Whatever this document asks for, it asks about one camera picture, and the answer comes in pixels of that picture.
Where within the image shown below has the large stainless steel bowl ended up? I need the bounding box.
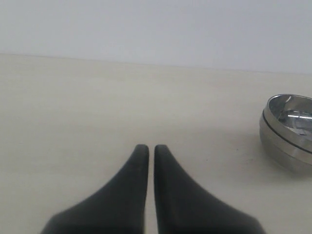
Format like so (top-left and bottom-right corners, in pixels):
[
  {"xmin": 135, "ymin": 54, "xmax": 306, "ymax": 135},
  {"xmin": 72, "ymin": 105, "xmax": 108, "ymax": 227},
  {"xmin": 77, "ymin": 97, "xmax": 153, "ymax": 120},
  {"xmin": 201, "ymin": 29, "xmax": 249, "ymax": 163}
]
[{"xmin": 259, "ymin": 115, "xmax": 312, "ymax": 176}]

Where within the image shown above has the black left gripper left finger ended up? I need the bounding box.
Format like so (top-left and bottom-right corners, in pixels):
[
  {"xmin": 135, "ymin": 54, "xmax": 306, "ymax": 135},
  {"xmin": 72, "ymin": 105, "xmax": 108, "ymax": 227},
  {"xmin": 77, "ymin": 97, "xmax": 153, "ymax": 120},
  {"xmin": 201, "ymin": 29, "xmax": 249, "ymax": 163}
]
[{"xmin": 42, "ymin": 144, "xmax": 149, "ymax": 234}]

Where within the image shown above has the small ribbed steel bowl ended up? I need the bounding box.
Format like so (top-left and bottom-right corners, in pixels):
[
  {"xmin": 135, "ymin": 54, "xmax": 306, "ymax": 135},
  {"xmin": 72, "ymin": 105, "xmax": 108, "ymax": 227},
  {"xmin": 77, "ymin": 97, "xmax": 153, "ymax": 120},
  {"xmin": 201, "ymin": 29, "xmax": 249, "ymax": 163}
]
[{"xmin": 263, "ymin": 94, "xmax": 312, "ymax": 153}]

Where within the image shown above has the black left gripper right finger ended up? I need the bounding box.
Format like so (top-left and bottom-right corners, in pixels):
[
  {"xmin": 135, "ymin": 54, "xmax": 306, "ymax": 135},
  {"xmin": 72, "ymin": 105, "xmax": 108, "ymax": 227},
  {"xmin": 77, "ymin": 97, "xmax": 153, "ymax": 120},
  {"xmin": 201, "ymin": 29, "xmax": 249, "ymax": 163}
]
[{"xmin": 154, "ymin": 145, "xmax": 265, "ymax": 234}]

